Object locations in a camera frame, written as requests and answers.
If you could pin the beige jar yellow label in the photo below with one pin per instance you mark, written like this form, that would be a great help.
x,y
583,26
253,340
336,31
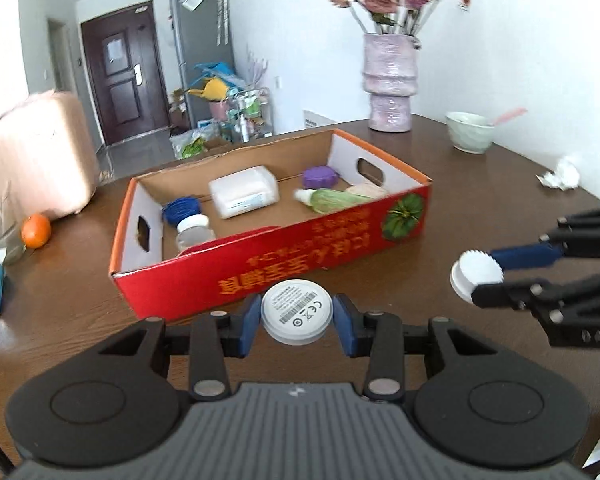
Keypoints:
x,y
368,190

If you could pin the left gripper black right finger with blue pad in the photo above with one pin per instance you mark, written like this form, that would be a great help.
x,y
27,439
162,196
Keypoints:
x,y
385,341

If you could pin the yellow blue toy pile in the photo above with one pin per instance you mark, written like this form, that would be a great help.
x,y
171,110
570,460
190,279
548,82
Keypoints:
x,y
214,85

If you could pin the white ribbed small cap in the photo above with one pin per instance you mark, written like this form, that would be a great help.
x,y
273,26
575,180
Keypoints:
x,y
472,269

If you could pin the pink ceramic vase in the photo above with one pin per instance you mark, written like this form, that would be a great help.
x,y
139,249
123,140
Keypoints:
x,y
390,78

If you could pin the grey refrigerator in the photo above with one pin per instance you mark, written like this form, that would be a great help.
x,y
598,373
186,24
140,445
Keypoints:
x,y
200,30

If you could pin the blue ribbed lid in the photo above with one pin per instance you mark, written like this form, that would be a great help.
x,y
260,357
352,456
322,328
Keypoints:
x,y
177,210

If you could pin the pink ribbed suitcase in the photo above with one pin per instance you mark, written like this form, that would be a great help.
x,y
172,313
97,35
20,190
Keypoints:
x,y
47,157

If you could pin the pink spoon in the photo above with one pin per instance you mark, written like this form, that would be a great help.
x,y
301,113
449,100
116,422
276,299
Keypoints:
x,y
507,116

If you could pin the dark brown door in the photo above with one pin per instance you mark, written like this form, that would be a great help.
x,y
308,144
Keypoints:
x,y
124,70

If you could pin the white rectangular container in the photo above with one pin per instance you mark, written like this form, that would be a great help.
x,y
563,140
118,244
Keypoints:
x,y
244,191

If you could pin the orange fruit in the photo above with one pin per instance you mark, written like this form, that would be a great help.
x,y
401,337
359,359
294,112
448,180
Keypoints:
x,y
36,231

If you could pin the wire rack with bottles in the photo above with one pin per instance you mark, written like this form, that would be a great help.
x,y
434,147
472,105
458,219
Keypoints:
x,y
248,106

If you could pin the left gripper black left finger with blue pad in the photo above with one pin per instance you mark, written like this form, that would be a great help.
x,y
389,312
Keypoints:
x,y
206,343

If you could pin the white screw cap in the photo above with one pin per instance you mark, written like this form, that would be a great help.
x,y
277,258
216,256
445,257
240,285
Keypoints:
x,y
192,231

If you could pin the green spray bottle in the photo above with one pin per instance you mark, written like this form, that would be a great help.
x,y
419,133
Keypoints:
x,y
328,201

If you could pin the red cardboard box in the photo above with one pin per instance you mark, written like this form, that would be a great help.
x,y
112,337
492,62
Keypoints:
x,y
259,248

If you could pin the purple lid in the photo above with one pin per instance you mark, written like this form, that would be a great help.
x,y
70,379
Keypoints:
x,y
319,177

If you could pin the clear glass cup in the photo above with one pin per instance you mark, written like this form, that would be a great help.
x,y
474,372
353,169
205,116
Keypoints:
x,y
10,226

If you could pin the white round disc device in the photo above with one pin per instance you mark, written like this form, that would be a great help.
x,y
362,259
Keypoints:
x,y
296,312

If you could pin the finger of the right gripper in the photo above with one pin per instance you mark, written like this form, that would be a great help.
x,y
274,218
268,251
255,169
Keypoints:
x,y
530,254
535,294

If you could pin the pale green bowl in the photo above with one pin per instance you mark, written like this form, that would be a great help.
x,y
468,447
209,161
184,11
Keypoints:
x,y
469,133

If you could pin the crumpled white tissue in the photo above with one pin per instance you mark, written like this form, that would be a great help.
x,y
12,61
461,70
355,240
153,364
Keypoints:
x,y
564,177

